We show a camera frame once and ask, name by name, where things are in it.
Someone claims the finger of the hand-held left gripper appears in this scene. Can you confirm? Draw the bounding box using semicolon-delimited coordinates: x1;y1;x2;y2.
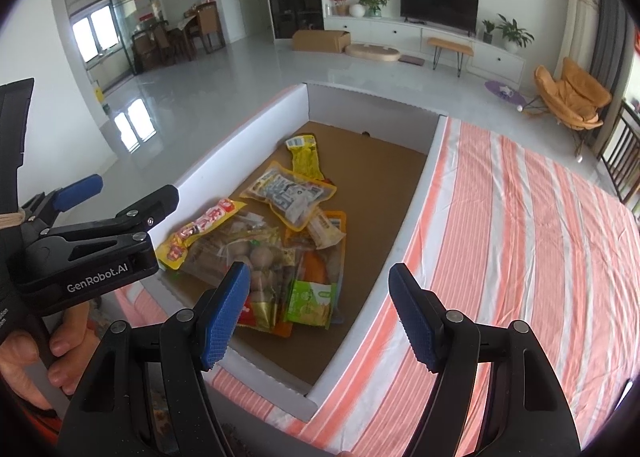
36;184;180;240
21;174;104;229

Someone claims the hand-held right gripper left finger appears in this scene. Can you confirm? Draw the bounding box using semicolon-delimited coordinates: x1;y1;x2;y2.
57;261;251;457

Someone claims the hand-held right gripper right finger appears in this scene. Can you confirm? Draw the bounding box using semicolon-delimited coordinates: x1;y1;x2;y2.
388;263;582;457

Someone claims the red gold snack bag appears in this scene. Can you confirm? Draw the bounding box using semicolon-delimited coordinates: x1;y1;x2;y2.
235;284;295;338

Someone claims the yellow red sausage packet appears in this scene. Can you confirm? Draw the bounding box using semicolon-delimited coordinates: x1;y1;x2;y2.
155;198;248;271

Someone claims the clear brown snack bag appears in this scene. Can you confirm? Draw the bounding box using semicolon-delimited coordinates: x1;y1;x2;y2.
181;217;303;310

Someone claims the green snack packet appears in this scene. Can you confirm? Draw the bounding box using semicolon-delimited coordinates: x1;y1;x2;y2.
284;279;335;329

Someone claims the orange snack packet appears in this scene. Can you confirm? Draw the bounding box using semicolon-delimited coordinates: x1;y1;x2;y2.
284;209;347;288

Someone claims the long beige snack packet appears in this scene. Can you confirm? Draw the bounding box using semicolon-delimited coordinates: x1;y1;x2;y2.
306;211;347;251

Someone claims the pale orange-edged snack packet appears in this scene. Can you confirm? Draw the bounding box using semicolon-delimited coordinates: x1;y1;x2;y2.
239;160;337;231

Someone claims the yellow packet with white label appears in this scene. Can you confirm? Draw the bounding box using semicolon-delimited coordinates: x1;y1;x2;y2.
285;133;325;182

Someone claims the white cardboard box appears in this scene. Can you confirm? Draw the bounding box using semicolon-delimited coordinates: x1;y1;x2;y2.
116;82;448;424

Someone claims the person's left hand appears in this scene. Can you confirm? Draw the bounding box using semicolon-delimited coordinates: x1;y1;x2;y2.
0;299;103;412

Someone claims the orange striped cloth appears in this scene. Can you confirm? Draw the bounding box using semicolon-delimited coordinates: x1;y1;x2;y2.
115;117;640;457

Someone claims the wooden dining chair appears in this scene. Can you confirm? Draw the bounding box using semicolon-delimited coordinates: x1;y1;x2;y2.
195;2;226;54
131;27;177;74

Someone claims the glass sliding door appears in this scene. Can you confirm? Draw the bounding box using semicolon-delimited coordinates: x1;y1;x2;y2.
69;0;161;75

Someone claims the wooden dining table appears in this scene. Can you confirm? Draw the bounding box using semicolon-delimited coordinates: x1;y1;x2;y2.
175;14;206;62

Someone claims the brown cardboard box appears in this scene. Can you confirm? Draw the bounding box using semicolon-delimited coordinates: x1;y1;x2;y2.
291;29;352;54

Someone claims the purple floor mat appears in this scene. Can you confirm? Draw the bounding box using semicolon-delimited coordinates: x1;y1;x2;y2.
484;80;528;105

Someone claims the round beige floor cushion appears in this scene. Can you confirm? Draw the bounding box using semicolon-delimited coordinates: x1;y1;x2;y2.
345;43;402;64

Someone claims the white television cabinet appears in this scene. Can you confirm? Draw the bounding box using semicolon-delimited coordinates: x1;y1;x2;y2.
322;14;528;88

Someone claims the wooden bench with metal legs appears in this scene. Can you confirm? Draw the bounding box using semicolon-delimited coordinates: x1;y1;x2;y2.
426;37;475;78

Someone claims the orange lounge chair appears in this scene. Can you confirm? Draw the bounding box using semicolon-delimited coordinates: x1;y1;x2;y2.
532;57;613;148

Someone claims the large leafy potted plant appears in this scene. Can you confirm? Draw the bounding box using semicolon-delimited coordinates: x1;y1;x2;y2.
495;13;535;54

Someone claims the black flat television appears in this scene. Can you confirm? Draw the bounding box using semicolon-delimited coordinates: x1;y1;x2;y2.
400;0;480;35

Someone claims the grey curtain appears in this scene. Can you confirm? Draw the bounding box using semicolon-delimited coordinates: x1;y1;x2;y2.
582;0;633;152

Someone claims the covered standing air conditioner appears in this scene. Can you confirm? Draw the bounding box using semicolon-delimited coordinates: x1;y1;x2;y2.
555;0;601;88

